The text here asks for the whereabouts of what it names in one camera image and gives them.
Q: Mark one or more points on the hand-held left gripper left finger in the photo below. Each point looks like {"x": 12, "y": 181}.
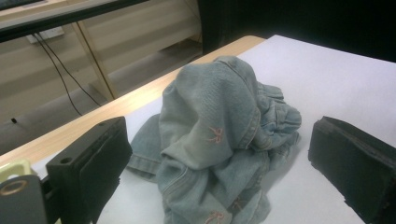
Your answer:
{"x": 93, "y": 161}

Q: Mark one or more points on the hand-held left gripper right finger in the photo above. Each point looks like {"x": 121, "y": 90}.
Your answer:
{"x": 358, "y": 165}

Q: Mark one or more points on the pale yellow plastic basket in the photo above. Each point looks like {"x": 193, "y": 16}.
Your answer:
{"x": 14, "y": 169}

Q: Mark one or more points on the light blue denim jeans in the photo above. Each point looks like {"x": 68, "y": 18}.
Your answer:
{"x": 211, "y": 124}

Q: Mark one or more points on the wooden table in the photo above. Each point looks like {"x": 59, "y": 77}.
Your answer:
{"x": 93, "y": 119}

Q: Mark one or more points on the white table cover sheet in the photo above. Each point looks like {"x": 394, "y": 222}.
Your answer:
{"x": 327, "y": 77}

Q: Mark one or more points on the black horizontal metal bar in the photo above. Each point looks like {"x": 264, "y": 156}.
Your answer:
{"x": 62, "y": 20}

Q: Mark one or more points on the black curtain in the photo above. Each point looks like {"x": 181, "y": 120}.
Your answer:
{"x": 295, "y": 21}

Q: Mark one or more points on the white wall outlet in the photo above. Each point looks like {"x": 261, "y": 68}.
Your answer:
{"x": 46, "y": 34}

